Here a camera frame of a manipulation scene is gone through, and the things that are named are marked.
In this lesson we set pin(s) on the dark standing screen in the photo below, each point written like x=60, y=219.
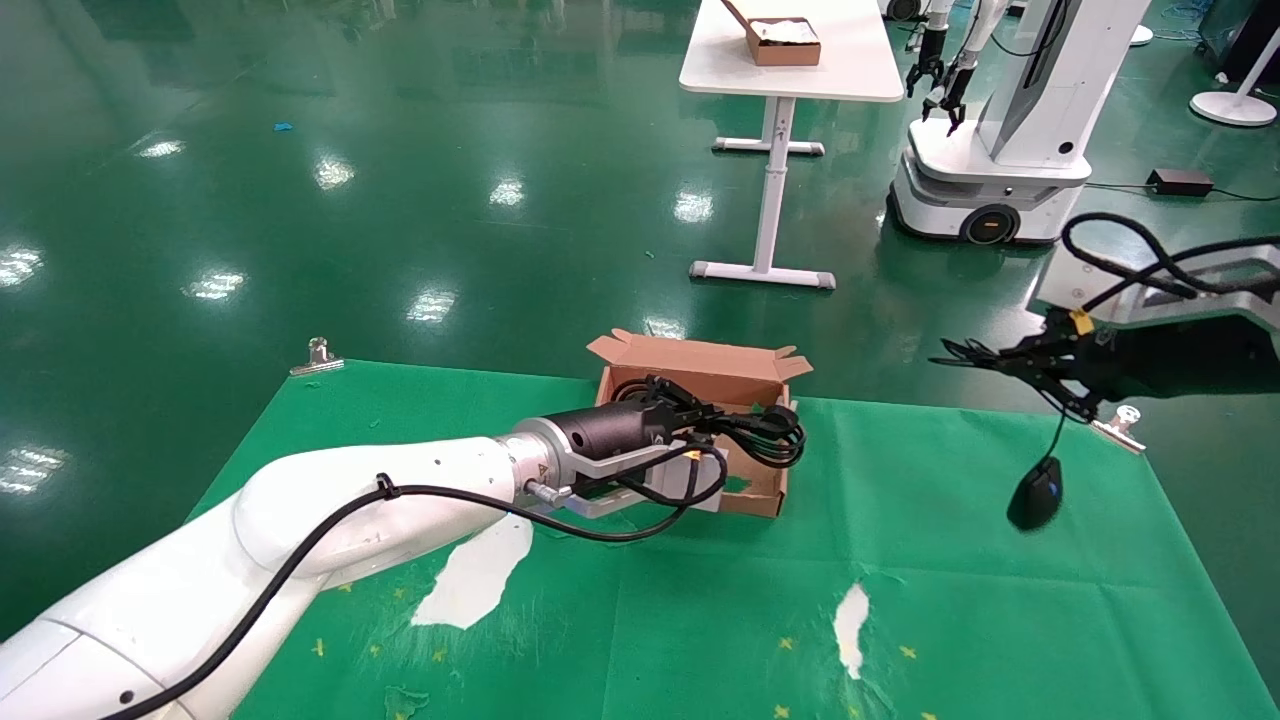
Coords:
x=1245, y=35

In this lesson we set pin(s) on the white round floor stand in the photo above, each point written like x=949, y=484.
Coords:
x=1235, y=105

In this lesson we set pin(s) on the cardboard box with white contents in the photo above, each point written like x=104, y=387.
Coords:
x=785, y=45

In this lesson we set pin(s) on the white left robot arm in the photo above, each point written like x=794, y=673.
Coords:
x=300, y=540

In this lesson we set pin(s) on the green table cloth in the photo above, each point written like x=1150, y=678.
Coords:
x=800, y=600

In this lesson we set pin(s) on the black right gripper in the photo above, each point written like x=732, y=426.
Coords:
x=1180, y=360

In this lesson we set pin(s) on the open brown cardboard box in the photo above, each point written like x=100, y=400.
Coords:
x=720, y=365

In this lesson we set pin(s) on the white bystander robot arm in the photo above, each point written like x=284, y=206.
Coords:
x=955, y=90
x=925, y=60

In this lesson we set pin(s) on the flat green film scrap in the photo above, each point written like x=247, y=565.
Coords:
x=738, y=485

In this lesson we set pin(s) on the white pedestal table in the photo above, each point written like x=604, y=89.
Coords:
x=800, y=60

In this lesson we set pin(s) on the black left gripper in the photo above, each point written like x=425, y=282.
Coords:
x=625, y=432

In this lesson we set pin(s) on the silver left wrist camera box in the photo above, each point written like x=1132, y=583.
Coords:
x=650, y=490

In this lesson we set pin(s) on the black power adapter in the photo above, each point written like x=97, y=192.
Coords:
x=1180, y=183

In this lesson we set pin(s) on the metal cloth clip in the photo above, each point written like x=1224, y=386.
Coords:
x=318, y=358
x=1120, y=425

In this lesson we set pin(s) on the white wheeled robot body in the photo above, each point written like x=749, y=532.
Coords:
x=1030, y=120

